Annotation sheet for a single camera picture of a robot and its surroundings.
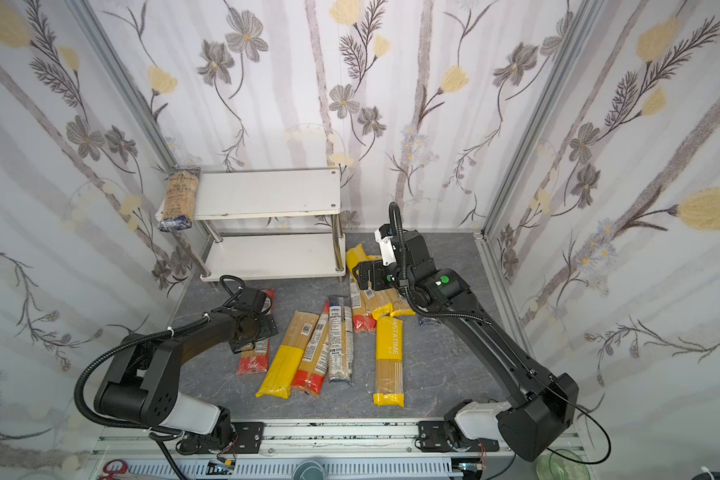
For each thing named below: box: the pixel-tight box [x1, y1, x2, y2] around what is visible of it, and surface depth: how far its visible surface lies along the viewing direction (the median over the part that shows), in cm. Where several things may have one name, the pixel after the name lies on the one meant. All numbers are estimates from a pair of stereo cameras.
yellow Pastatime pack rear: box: [372, 303, 416, 320], surface depth 97 cm
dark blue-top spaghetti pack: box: [158, 166, 201, 232], surface depth 78 cm
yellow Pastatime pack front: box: [373, 316, 405, 408], surface depth 86 cm
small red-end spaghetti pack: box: [352, 289, 377, 331], surface depth 95 cm
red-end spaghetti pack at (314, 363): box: [291, 301, 330, 396], surface depth 86 cm
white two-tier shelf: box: [160, 166, 346, 282], surface depth 90 cm
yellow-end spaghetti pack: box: [256, 310, 320, 400], surface depth 88 cm
